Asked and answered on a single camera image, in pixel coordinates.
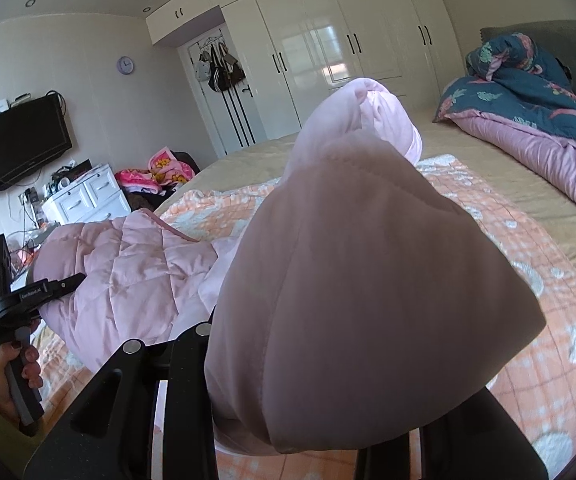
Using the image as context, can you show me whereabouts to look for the dark floral quilt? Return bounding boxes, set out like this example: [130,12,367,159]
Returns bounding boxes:
[433,32,576,231]

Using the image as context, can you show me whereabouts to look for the black wall television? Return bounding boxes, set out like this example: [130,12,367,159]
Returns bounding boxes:
[0,94,73,196]

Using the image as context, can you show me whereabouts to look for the orange patterned blanket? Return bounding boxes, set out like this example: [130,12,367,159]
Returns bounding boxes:
[33,154,576,480]

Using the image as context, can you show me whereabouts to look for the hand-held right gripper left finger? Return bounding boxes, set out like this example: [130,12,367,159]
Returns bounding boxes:
[22,322,220,480]

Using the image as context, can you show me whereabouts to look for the bed with beige sheet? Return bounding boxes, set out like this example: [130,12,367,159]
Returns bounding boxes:
[158,105,576,306]

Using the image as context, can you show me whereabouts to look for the white drawer chest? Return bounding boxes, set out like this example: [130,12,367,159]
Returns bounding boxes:
[42,164,131,226]

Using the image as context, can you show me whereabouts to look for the hanging bags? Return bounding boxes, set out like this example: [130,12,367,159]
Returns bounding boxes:
[194,42,247,93]

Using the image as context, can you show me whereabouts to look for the pile of pink clothes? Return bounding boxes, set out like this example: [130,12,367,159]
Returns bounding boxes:
[114,146,199,206]

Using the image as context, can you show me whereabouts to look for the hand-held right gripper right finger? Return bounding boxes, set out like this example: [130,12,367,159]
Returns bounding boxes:
[358,390,549,480]

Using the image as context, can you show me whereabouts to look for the person's left hand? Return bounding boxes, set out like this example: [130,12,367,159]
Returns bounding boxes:
[0,327,45,423]

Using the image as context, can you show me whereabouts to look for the white door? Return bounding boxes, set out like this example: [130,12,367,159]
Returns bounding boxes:
[177,35,256,157]

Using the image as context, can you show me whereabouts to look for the pink quilted jacket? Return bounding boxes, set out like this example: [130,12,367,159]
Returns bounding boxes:
[30,77,548,456]

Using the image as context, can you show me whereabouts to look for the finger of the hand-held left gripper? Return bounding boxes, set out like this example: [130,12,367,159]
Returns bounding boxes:
[10,274,87,311]

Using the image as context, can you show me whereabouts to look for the heap of small gadgets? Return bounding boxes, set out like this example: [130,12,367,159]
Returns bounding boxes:
[43,159,94,196]

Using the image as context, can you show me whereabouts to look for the white glossy wardrobe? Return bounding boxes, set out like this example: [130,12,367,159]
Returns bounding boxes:
[145,0,461,143]

